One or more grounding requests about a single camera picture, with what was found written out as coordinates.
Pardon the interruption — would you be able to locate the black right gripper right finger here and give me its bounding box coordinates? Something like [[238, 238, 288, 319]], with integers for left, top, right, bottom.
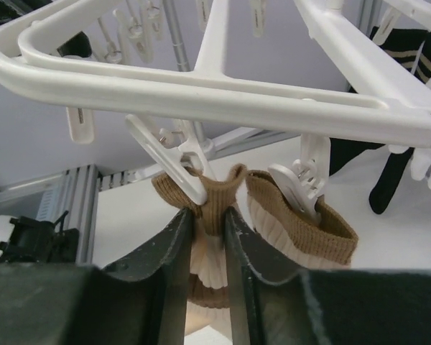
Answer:
[[224, 208, 431, 344]]

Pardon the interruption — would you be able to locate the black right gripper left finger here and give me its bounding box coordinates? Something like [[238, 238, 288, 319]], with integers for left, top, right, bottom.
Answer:
[[0, 209, 194, 344]]

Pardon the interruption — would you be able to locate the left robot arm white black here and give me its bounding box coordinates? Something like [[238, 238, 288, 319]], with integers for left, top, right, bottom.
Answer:
[[0, 1, 98, 262]]

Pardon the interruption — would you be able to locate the brown cream striped sock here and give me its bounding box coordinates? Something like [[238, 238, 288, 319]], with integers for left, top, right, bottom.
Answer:
[[245, 170, 358, 269], [150, 163, 249, 310]]

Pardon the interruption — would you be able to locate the white plastic clip hanger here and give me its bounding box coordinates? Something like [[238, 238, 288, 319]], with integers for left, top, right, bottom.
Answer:
[[0, 0, 431, 224]]

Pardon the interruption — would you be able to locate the black striped hanging sock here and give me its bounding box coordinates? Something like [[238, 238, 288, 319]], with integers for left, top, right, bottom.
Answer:
[[330, 29, 431, 175]]

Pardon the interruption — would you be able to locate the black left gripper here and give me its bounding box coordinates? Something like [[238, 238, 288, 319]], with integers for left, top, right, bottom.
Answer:
[[0, 1, 93, 67]]

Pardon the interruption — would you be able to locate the aluminium mounting rail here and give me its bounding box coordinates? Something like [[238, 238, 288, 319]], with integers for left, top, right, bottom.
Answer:
[[0, 163, 152, 265]]

